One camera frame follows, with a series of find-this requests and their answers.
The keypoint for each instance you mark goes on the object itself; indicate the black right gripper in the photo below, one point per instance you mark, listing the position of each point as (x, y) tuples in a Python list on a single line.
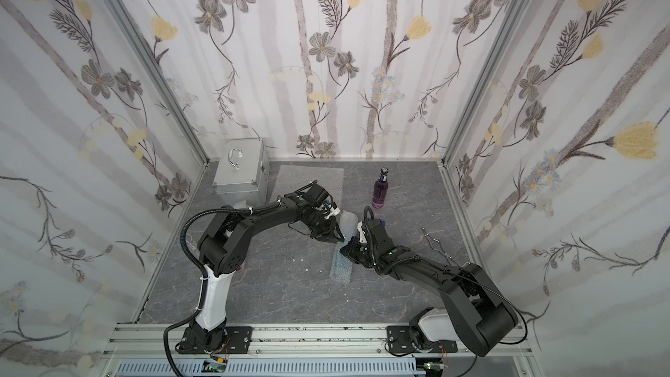
[(365, 248)]

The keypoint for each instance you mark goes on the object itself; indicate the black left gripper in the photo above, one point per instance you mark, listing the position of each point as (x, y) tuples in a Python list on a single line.
[(324, 221)]

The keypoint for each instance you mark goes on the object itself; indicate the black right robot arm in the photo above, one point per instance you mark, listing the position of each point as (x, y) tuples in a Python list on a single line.
[(479, 314)]

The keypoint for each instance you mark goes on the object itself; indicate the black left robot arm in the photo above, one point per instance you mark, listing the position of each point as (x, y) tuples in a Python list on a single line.
[(224, 246)]

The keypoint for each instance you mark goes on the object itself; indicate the bubble wrap sheet stack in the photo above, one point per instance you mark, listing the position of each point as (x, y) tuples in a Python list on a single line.
[(292, 177)]

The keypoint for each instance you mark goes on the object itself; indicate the purple glass bottle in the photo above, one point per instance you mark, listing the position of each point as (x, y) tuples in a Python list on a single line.
[(380, 189)]

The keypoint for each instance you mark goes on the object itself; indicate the silver metal first-aid case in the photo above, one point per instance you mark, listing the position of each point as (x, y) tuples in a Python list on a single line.
[(242, 172)]

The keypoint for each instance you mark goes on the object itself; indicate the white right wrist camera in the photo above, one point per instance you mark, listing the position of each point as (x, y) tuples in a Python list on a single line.
[(361, 234)]

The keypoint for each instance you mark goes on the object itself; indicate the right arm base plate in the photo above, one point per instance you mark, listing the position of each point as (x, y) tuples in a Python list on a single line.
[(406, 340)]

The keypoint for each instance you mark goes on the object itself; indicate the white slotted cable duct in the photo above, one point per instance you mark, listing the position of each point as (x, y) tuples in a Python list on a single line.
[(301, 367)]

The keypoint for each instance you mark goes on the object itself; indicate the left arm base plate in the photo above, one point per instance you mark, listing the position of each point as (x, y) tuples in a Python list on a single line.
[(220, 340)]

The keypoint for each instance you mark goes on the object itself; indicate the aluminium frame rail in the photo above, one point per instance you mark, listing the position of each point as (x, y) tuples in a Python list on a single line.
[(266, 342)]

